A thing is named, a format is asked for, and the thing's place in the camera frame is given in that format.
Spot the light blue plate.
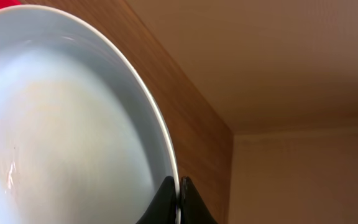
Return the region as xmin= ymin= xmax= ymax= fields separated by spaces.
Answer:
xmin=0 ymin=5 xmax=179 ymax=223

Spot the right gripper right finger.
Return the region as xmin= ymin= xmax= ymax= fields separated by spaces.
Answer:
xmin=180 ymin=176 xmax=218 ymax=224

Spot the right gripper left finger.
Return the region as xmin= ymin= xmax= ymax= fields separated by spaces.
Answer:
xmin=136 ymin=176 xmax=177 ymax=224

